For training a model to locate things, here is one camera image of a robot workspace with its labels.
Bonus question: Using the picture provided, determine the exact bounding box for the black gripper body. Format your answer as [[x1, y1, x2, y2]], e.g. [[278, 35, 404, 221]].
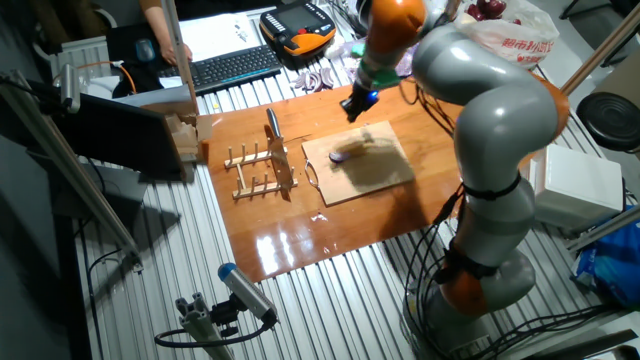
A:
[[348, 82, 380, 113]]

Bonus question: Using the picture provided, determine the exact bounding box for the steel handled kitchen knife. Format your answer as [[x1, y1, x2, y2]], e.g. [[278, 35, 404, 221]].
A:
[[263, 107, 297, 203]]

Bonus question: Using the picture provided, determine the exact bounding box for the person's forearm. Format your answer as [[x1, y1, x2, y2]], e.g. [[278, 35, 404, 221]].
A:
[[141, 0, 174, 49]]

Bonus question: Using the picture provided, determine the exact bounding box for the person's hand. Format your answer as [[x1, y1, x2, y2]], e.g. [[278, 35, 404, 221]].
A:
[[158, 42, 194, 67]]

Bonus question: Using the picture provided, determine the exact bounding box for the pile of onion slices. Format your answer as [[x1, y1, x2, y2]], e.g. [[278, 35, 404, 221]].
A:
[[291, 66, 337, 94]]

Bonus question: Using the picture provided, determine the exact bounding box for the wooden cutting board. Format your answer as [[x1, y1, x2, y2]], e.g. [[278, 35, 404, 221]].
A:
[[301, 119, 417, 208]]

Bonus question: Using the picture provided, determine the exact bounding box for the orange black teach pendant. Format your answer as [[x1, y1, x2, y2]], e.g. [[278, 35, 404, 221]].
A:
[[258, 0, 338, 70]]

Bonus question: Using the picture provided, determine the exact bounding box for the wooden peg rack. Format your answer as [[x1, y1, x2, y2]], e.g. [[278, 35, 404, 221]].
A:
[[223, 142, 300, 201]]

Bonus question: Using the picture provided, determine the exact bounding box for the black keyboard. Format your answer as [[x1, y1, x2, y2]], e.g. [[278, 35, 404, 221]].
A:
[[158, 44, 284, 96]]

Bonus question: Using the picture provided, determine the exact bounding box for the white plastic shopping bag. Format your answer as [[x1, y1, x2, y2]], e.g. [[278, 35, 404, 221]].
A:
[[452, 0, 560, 81]]

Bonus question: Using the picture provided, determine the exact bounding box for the brown cardboard box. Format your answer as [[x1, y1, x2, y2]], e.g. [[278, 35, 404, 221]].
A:
[[142, 97, 214, 164]]

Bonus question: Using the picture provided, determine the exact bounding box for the grey computer mouse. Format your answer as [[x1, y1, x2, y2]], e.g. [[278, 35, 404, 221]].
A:
[[134, 38, 156, 63]]

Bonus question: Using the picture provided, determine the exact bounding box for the black monitor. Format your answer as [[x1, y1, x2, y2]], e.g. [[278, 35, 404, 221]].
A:
[[47, 91, 187, 182]]

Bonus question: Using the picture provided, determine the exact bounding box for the white foam box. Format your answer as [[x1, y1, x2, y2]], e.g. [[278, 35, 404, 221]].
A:
[[519, 143, 626, 232]]

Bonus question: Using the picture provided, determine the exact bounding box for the black mouse mat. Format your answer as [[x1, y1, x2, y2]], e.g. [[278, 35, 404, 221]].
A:
[[105, 23, 174, 99]]

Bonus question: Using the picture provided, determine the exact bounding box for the black round stool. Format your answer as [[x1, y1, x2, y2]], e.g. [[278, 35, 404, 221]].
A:
[[576, 91, 640, 154]]

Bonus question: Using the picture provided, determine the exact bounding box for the short aluminium profile stand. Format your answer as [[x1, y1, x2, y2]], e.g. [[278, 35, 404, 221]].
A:
[[174, 292, 236, 360]]

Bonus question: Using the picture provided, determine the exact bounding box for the blue plastic bag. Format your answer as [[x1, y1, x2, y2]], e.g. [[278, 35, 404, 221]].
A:
[[572, 207, 640, 309]]

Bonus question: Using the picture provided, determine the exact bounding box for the aluminium frame strut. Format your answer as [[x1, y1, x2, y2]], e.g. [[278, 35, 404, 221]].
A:
[[567, 204, 640, 254], [559, 2, 640, 96], [160, 0, 200, 117], [0, 69, 144, 274], [439, 0, 462, 24]]

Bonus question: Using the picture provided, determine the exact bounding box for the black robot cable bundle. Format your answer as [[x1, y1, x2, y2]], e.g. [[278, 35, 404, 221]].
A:
[[399, 182, 621, 360]]

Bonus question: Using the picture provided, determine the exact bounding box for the silver camera with blue end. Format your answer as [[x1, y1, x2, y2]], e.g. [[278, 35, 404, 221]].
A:
[[217, 262, 279, 326]]

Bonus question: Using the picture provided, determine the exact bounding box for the orange cable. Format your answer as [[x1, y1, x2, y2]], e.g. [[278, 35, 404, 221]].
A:
[[74, 59, 138, 95]]

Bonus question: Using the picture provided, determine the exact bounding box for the black camera cable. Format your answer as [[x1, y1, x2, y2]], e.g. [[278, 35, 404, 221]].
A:
[[153, 319, 276, 350]]

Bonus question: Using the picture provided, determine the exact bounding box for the silver depth camera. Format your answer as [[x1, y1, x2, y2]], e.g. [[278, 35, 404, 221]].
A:
[[59, 63, 82, 115]]

